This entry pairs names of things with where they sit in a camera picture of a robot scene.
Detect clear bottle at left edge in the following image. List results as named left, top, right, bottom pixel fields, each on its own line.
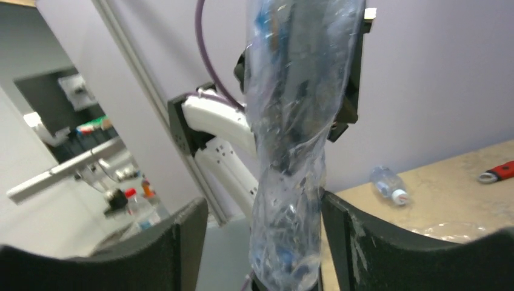
left=370, top=166, right=410, bottom=206

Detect red handled adjustable wrench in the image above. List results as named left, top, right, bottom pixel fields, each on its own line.
left=477, top=161, right=513, bottom=184

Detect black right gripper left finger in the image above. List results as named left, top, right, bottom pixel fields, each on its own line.
left=1, top=198, right=209, bottom=290

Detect clear bottle purple label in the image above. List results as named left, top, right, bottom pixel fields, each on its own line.
left=244, top=1, right=365, bottom=290

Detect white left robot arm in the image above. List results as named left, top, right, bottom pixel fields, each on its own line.
left=167, top=7, right=376, bottom=221

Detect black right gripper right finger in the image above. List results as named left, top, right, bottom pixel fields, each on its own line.
left=321, top=192, right=513, bottom=290

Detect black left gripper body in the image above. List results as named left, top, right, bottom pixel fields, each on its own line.
left=327, top=8, right=376, bottom=142

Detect cluttered background shelf items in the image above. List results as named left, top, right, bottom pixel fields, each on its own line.
left=12, top=67, right=141, bottom=238

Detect clear bottle white cap left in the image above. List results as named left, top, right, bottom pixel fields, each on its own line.
left=409, top=222, right=488, bottom=244

